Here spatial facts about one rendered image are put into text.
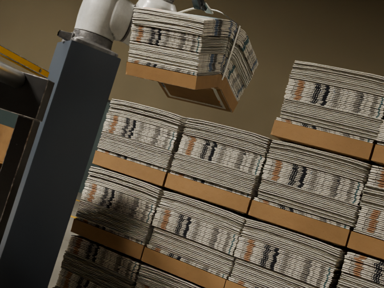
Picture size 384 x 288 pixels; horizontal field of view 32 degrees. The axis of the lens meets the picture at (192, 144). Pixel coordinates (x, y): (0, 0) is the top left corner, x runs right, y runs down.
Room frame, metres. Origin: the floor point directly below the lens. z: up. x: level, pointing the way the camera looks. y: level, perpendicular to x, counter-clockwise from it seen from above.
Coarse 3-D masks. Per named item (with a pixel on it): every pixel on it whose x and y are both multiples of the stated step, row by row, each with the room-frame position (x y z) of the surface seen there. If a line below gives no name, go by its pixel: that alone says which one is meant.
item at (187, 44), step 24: (144, 24) 2.16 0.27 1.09; (168, 24) 2.11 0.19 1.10; (192, 24) 2.06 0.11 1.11; (216, 24) 2.09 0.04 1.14; (144, 48) 2.18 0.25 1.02; (168, 48) 2.13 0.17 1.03; (192, 48) 2.08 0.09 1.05; (216, 48) 2.14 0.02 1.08; (192, 72) 2.09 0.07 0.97; (216, 72) 2.18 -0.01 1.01
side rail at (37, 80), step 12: (0, 84) 1.90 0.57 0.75; (24, 84) 1.89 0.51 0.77; (36, 84) 1.88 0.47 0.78; (48, 84) 1.88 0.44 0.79; (0, 96) 1.90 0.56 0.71; (12, 96) 1.89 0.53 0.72; (24, 96) 1.89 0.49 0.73; (36, 96) 1.88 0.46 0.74; (48, 96) 1.91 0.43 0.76; (0, 108) 1.90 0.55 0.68; (12, 108) 1.89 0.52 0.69; (24, 108) 1.88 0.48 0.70; (36, 108) 1.88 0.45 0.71; (36, 120) 1.89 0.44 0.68
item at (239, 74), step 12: (240, 48) 2.26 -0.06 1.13; (252, 48) 2.33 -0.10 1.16; (240, 60) 2.28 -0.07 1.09; (252, 60) 2.35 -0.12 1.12; (228, 72) 2.25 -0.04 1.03; (240, 72) 2.30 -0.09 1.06; (252, 72) 2.37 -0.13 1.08; (168, 84) 2.36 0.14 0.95; (240, 84) 2.33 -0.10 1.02; (168, 96) 2.46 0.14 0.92; (180, 96) 2.40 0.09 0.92; (192, 96) 2.35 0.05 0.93; (204, 96) 2.31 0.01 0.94; (216, 96) 2.27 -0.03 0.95; (216, 108) 2.36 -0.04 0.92; (228, 108) 2.31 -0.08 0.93
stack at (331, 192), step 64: (128, 128) 2.11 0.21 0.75; (192, 128) 1.98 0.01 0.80; (128, 192) 2.06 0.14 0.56; (256, 192) 1.87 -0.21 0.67; (320, 192) 1.76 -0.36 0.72; (64, 256) 2.15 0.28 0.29; (128, 256) 2.06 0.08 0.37; (192, 256) 1.92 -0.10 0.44; (256, 256) 1.81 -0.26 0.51; (320, 256) 1.72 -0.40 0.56
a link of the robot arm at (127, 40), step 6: (144, 0) 2.51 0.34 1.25; (150, 0) 2.50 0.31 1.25; (156, 0) 2.50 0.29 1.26; (162, 0) 2.51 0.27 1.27; (168, 0) 2.52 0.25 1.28; (138, 6) 2.52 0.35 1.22; (144, 6) 2.50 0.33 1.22; (150, 6) 2.49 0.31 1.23; (156, 6) 2.49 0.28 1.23; (162, 6) 2.49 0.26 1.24; (168, 6) 2.51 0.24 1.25; (174, 6) 2.54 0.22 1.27; (132, 24) 2.49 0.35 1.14; (132, 30) 2.50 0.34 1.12; (126, 36) 2.51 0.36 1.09; (126, 42) 2.55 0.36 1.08
